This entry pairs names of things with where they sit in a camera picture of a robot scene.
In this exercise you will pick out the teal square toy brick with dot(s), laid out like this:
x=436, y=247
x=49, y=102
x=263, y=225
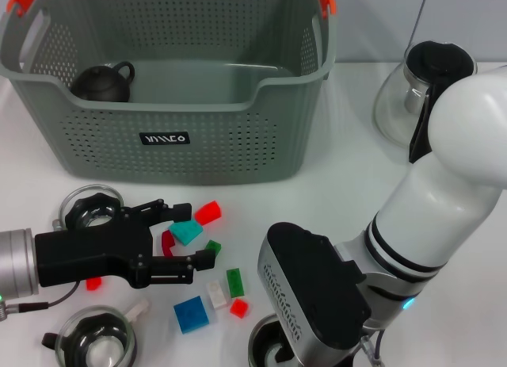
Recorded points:
x=186, y=232

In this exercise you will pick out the blue square toy brick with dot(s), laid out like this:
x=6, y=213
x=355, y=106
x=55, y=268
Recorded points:
x=191, y=314

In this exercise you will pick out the white two-stud toy brick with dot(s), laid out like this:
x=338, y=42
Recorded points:
x=216, y=295

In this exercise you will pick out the small red toy brick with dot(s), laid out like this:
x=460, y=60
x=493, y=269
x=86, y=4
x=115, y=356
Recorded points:
x=94, y=284
x=239, y=307

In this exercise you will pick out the green toy brick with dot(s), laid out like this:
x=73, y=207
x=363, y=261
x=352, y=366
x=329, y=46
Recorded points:
x=214, y=246
x=235, y=283

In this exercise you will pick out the large red toy brick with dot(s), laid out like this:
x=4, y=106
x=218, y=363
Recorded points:
x=208, y=213

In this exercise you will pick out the dark clay teapot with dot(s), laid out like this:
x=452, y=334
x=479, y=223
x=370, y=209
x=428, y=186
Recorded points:
x=101, y=85

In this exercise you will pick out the dark red curved toy piece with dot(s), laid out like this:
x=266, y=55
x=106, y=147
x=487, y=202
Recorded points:
x=166, y=244

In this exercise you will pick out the grey-green perforated storage bin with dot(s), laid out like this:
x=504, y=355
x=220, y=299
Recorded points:
x=198, y=153

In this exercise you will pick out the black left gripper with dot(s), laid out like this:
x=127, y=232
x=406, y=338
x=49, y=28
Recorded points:
x=87, y=252

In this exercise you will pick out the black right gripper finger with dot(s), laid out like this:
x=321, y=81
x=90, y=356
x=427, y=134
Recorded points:
x=280, y=357

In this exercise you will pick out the long white toy brick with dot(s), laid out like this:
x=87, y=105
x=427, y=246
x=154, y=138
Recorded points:
x=138, y=307

